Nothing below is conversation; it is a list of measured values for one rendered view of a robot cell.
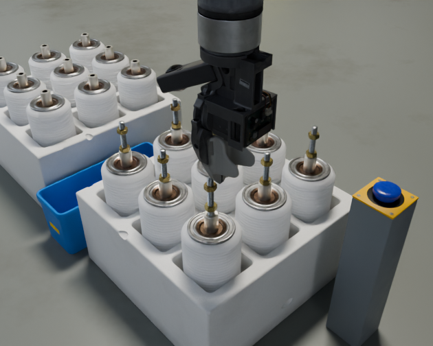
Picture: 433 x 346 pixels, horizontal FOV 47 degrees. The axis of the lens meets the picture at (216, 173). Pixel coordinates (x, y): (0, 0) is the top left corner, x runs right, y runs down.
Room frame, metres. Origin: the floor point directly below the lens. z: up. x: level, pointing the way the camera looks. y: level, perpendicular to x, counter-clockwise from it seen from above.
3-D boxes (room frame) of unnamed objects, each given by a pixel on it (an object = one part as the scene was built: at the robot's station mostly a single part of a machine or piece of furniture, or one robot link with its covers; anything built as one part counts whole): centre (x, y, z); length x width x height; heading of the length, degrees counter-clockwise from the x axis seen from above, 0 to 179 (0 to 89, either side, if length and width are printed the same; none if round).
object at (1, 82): (1.16, 0.53, 0.16); 0.10 x 0.10 x 0.18
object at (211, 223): (0.58, 0.01, 0.26); 0.02 x 0.02 x 0.03
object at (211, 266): (0.58, 0.01, 0.16); 0.10 x 0.10 x 0.18
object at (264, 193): (0.66, -0.08, 0.26); 0.02 x 0.02 x 0.03
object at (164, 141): (0.83, 0.08, 0.25); 0.08 x 0.08 x 0.01
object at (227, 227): (0.58, 0.01, 0.25); 0.08 x 0.08 x 0.01
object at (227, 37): (0.58, -0.02, 0.57); 0.08 x 0.08 x 0.05
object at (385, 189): (0.58, -0.25, 0.32); 0.04 x 0.04 x 0.02
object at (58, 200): (0.90, 0.24, 0.06); 0.30 x 0.11 x 0.12; 133
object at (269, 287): (0.75, 0.00, 0.09); 0.39 x 0.39 x 0.18; 42
